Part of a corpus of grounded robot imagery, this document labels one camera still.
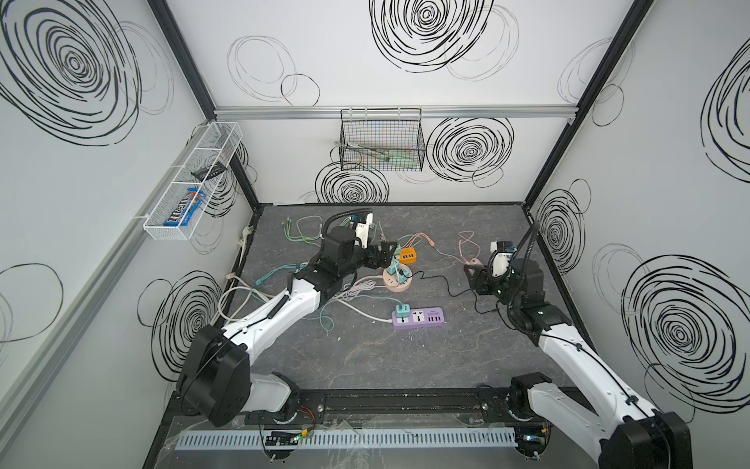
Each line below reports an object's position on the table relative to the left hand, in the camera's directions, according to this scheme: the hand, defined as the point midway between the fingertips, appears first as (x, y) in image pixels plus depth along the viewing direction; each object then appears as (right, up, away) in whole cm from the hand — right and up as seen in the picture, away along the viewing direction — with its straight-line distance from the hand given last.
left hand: (388, 242), depth 79 cm
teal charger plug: (+4, -20, +4) cm, 21 cm away
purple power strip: (+10, -23, +8) cm, 26 cm away
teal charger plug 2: (+2, -9, +15) cm, 18 cm away
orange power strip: (+8, -6, +23) cm, 25 cm away
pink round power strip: (+1, -13, +16) cm, 21 cm away
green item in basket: (+4, +25, +8) cm, 26 cm away
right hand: (+24, -7, +3) cm, 25 cm away
